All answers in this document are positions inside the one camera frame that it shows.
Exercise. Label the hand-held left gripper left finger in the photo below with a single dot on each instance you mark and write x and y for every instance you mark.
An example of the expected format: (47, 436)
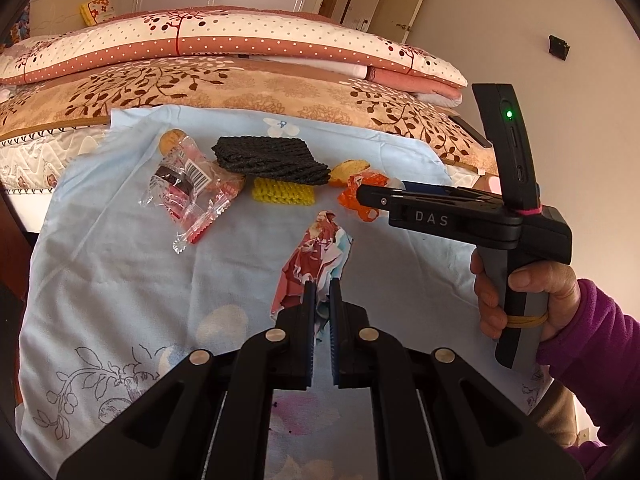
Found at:
(310, 320)

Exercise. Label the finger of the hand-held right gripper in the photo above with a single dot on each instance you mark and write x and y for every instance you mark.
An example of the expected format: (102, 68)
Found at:
(372, 197)

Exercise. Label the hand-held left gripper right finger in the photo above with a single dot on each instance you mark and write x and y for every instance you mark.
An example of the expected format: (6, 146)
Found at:
(336, 320)

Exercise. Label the orange plastic bag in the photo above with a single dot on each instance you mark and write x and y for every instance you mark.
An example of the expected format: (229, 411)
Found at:
(357, 197)

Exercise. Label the pink plastic bucket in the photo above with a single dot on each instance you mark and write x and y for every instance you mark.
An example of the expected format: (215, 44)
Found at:
(493, 185)

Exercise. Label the red floral wrapper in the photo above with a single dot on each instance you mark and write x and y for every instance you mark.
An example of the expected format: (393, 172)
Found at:
(315, 250)

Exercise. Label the black foam net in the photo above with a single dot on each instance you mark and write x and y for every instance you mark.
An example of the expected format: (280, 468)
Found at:
(270, 160)

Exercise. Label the person's right forearm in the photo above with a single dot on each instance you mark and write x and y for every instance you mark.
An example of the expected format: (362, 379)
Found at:
(600, 340)

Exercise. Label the person's right hand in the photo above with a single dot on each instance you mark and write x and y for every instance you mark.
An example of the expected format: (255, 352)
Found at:
(550, 285)

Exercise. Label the orange peel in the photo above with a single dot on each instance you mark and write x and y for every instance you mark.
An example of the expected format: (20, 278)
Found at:
(350, 170)
(172, 142)

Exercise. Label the yellow foam net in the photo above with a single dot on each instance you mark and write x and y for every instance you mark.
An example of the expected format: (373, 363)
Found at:
(282, 191)

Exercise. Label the black smartphone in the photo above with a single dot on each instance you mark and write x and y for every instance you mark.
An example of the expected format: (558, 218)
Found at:
(470, 130)

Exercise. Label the pink folded blanket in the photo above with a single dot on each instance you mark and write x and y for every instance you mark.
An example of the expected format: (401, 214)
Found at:
(400, 80)

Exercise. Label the white folded sheet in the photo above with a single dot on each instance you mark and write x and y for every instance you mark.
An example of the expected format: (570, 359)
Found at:
(345, 67)

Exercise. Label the clear red-edged wrapper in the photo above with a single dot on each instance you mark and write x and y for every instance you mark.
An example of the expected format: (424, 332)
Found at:
(202, 225)

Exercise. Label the light blue floral cloth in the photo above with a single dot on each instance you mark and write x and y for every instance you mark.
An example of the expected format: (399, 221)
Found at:
(150, 280)

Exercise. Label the brown leaf-print blanket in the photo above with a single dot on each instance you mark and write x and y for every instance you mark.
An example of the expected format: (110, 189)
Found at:
(250, 85)

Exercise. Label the clear barcode wrapper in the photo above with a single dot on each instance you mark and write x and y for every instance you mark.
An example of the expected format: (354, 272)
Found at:
(195, 172)

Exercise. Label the tan cloth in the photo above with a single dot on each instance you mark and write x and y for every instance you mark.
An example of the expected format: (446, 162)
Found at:
(552, 410)

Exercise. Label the polka dot quilt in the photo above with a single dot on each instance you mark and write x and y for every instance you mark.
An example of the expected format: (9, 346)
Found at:
(250, 30)

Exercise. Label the white quilted mattress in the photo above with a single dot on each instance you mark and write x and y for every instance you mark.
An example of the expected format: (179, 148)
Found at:
(40, 160)

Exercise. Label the yellow floral pillow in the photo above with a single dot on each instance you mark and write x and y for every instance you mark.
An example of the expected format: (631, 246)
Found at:
(97, 10)

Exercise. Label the cream wooden headboard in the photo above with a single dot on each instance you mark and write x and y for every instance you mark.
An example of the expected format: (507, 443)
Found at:
(55, 15)

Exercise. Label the colourful printed pillow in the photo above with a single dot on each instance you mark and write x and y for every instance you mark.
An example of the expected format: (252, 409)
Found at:
(20, 25)

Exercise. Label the black wall device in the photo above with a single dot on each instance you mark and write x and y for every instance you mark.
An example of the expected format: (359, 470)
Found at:
(559, 47)

